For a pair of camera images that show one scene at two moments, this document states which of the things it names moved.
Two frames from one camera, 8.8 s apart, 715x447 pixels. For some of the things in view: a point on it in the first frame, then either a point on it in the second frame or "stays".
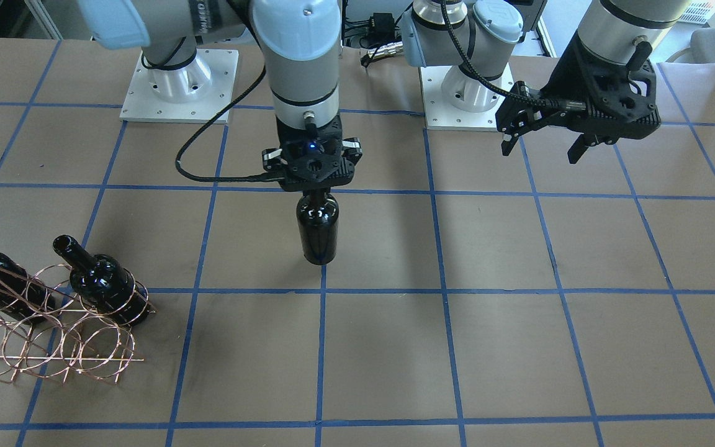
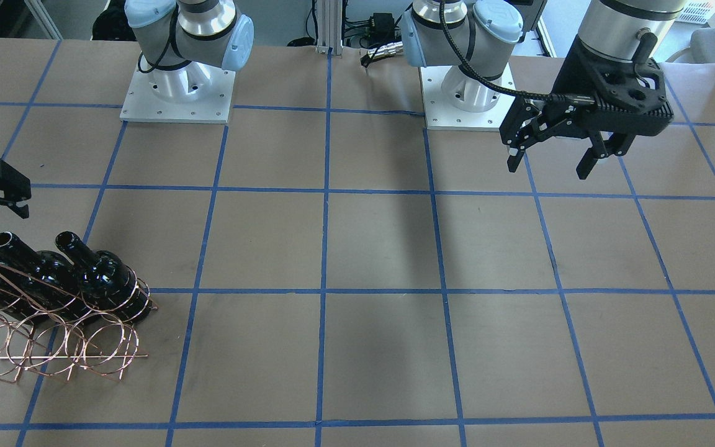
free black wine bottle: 318,213 -> 48,280
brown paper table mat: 476,297 stays
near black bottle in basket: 103,282 stays
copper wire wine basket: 45,325 stays
